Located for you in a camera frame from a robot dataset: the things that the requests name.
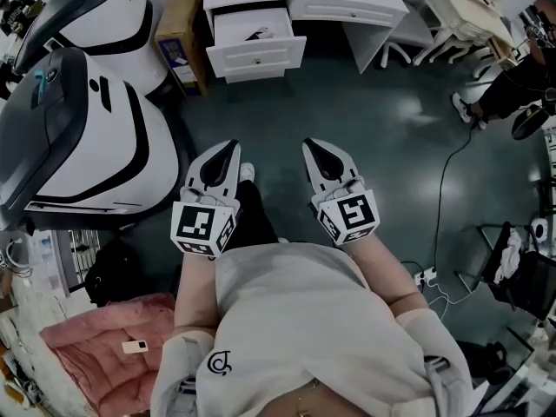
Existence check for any white cloth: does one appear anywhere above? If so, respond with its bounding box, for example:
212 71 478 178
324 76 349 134
498 227 524 274

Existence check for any white and black robot housing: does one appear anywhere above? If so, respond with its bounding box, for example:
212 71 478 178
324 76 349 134
0 47 182 233
11 0 169 96

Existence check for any person's right forearm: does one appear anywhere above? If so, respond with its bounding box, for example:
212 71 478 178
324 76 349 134
346 237 429 319

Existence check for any person's black trouser leg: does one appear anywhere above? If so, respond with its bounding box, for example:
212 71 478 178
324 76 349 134
224 179 280 251

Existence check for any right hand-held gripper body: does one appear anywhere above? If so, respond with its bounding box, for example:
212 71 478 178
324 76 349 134
309 175 381 248

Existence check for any white wire rack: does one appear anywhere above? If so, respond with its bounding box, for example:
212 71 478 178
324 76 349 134
68 228 102 285

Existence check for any black mesh chair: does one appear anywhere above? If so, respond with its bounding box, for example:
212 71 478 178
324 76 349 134
453 220 556 321

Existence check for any person's left forearm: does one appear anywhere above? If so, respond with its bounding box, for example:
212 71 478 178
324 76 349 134
173 249 220 334

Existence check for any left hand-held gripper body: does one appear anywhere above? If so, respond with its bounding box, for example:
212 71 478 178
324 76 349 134
171 184 242 260

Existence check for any brown cardboard box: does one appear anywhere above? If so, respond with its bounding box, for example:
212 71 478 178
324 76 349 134
154 0 210 98

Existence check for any cream ornate table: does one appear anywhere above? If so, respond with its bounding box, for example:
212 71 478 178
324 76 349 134
411 0 519 78

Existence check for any person's white sweatshirt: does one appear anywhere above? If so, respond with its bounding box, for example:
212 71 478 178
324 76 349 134
149 241 475 417

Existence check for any black round stool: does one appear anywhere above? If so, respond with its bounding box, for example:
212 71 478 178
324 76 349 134
511 103 550 142

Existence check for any black umbrella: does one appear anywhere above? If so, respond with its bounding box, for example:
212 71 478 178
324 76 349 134
244 25 275 43

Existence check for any black bag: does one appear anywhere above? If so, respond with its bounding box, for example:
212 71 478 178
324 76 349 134
454 339 536 387

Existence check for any pink cushioned seat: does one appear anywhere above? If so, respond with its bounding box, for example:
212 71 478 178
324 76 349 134
39 292 177 417

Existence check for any white charging cable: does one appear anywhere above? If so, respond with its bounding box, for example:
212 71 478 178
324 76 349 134
423 277 473 321

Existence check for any white power strip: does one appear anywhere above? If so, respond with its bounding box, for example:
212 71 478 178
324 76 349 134
414 267 438 287

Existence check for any white office chair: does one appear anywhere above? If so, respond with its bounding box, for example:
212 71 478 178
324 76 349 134
374 0 436 70

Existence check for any black backpack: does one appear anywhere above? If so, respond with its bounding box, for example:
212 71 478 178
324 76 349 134
83 238 145 308

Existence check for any white drawer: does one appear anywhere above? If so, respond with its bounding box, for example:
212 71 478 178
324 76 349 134
205 7 308 80

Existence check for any black floor cable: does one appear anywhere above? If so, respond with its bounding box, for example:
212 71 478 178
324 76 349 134
431 119 477 273

